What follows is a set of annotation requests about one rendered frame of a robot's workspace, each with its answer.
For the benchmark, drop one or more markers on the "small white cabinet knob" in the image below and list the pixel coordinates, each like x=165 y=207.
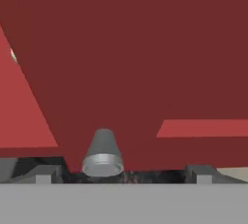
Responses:
x=13 y=55

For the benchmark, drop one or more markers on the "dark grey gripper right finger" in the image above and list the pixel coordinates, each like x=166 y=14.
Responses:
x=203 y=173

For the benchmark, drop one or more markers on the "grey round object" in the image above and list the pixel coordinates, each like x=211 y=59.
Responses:
x=6 y=169

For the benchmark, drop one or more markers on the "red cabinet ledge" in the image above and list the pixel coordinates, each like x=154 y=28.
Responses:
x=203 y=128

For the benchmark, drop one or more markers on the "grey round cabinet knob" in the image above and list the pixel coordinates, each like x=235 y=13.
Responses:
x=102 y=156

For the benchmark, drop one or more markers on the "bright red cabinet door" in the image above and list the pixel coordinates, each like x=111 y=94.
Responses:
x=19 y=118

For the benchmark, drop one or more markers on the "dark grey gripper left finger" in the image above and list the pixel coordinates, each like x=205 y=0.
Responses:
x=43 y=174

